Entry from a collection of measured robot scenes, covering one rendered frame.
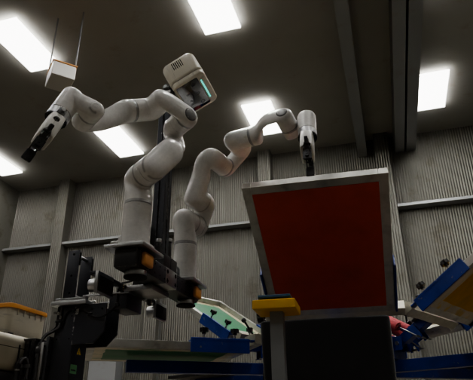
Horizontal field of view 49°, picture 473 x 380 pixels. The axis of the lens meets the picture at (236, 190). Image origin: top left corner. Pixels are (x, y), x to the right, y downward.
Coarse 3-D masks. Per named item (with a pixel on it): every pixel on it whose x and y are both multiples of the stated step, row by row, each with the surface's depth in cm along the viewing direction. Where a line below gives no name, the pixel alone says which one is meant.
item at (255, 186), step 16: (304, 176) 208; (320, 176) 206; (336, 176) 203; (352, 176) 201; (368, 176) 200; (384, 176) 200; (256, 192) 211; (272, 192) 210; (384, 192) 204; (384, 208) 208; (256, 224) 221; (384, 224) 213; (256, 240) 226; (384, 240) 218; (384, 256) 223; (272, 288) 242
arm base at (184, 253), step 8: (176, 248) 209; (184, 248) 208; (192, 248) 209; (176, 256) 208; (184, 256) 206; (192, 256) 208; (184, 264) 205; (192, 264) 207; (184, 272) 204; (192, 272) 205
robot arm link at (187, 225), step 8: (176, 216) 214; (184, 216) 213; (192, 216) 214; (200, 216) 223; (176, 224) 213; (184, 224) 212; (192, 224) 213; (200, 224) 219; (176, 232) 212; (184, 232) 211; (192, 232) 212; (200, 232) 221; (176, 240) 211; (184, 240) 209; (192, 240) 211
